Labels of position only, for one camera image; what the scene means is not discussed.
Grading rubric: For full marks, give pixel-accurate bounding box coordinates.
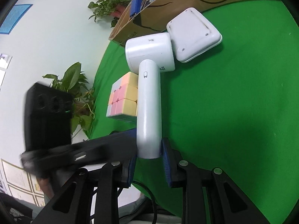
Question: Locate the pastel rubik cube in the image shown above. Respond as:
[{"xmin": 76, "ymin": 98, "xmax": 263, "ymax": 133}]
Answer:
[{"xmin": 106, "ymin": 72, "xmax": 138, "ymax": 123}]

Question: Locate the white hair dryer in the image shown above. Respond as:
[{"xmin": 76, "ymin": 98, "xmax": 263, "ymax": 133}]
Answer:
[{"xmin": 125, "ymin": 32, "xmax": 175, "ymax": 159}]

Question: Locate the person hand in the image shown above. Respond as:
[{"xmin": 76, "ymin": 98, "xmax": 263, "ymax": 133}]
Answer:
[{"xmin": 36, "ymin": 178, "xmax": 54, "ymax": 203}]

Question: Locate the green table cloth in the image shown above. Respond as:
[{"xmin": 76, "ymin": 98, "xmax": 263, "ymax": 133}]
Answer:
[{"xmin": 88, "ymin": 0, "xmax": 299, "ymax": 224}]

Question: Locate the potted green plant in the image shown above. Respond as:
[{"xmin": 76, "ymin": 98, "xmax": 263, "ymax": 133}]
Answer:
[{"xmin": 88, "ymin": 0, "xmax": 132, "ymax": 28}]

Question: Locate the white plastic container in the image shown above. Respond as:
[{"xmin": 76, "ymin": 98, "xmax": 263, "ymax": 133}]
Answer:
[{"xmin": 166, "ymin": 7, "xmax": 223, "ymax": 63}]

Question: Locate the blue wall poster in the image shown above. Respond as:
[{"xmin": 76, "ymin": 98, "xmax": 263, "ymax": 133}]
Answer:
[{"xmin": 0, "ymin": 4, "xmax": 33, "ymax": 34}]

